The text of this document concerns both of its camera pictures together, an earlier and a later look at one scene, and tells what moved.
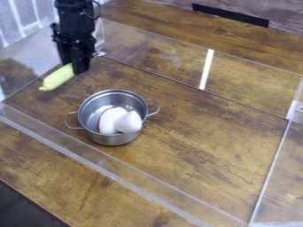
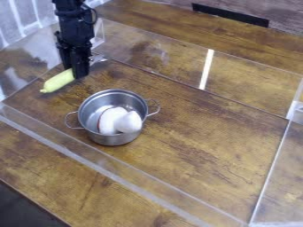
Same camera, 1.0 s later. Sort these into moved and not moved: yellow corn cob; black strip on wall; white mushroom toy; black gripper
Moved: yellow corn cob
Not moved: black strip on wall; white mushroom toy; black gripper
